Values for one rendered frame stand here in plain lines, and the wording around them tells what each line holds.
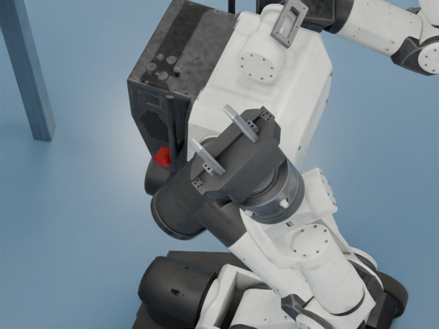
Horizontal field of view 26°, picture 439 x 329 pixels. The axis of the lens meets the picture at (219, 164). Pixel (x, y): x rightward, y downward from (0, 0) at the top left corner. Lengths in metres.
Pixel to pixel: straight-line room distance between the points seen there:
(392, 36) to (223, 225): 0.52
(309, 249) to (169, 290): 1.09
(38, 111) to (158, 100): 1.39
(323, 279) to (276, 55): 0.35
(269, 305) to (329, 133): 0.89
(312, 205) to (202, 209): 0.25
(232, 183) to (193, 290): 1.28
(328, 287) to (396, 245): 1.52
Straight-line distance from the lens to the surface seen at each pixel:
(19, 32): 2.66
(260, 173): 1.15
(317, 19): 1.67
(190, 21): 1.64
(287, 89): 1.55
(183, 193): 1.46
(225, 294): 2.38
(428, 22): 1.80
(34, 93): 2.87
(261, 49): 1.45
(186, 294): 2.38
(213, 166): 1.09
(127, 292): 2.78
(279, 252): 1.31
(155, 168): 1.91
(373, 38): 1.76
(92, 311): 2.77
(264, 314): 2.33
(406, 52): 1.77
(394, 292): 2.61
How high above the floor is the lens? 2.51
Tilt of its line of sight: 58 degrees down
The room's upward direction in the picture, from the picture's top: straight up
